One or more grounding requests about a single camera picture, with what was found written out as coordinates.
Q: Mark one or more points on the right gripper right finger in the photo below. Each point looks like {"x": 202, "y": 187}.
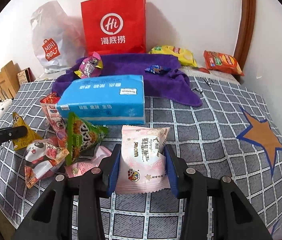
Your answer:
{"x": 233, "y": 216}

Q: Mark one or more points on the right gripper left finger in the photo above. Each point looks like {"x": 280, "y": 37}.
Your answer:
{"x": 51, "y": 215}

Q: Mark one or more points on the yellow snack packet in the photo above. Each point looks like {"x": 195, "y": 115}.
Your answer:
{"x": 25, "y": 134}

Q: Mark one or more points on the light pink snack packet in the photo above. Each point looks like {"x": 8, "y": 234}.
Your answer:
{"x": 142, "y": 167}

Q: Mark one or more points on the green snack packet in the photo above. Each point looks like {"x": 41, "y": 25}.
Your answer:
{"x": 81, "y": 136}

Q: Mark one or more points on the small purple-pink candy packet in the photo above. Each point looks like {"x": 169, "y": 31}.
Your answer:
{"x": 91, "y": 66}

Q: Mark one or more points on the small blue candy packet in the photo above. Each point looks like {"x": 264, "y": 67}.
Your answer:
{"x": 157, "y": 70}

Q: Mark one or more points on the wooden headboard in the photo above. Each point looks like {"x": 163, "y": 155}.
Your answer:
{"x": 9, "y": 84}

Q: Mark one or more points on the panda snack packet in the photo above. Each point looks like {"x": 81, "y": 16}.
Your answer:
{"x": 42, "y": 160}

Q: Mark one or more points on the white snack packet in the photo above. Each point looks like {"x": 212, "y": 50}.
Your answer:
{"x": 81, "y": 167}

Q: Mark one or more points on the red-white long snack packet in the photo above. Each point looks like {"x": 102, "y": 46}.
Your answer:
{"x": 48, "y": 105}

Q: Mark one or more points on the brown framed picture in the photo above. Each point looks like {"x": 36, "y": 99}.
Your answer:
{"x": 25, "y": 76}

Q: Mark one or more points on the grey checked bed sheet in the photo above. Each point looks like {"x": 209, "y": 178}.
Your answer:
{"x": 205, "y": 137}

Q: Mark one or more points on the white Miniso plastic bag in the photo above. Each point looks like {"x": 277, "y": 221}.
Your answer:
{"x": 56, "y": 40}

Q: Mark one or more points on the blue tissue pack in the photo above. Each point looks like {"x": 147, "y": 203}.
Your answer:
{"x": 105, "y": 100}

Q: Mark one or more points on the purple towel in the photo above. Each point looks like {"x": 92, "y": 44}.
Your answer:
{"x": 173, "y": 85}

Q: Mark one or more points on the orange-red chips bag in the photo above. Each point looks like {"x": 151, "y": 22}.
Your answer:
{"x": 222, "y": 62}

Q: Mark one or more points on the yellow chips bag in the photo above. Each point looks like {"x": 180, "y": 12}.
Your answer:
{"x": 185, "y": 57}

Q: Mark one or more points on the red Haidilao paper bag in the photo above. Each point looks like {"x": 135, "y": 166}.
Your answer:
{"x": 114, "y": 26}

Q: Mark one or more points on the brown door frame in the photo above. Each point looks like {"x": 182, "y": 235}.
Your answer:
{"x": 245, "y": 32}

